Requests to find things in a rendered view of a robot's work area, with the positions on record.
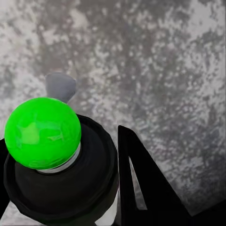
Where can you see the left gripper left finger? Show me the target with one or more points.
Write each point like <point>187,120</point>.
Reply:
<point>4,198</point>

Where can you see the insectifuge atomizer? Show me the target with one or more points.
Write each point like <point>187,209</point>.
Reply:
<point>62,168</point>

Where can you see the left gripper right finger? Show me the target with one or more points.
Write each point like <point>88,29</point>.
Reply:
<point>164,208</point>

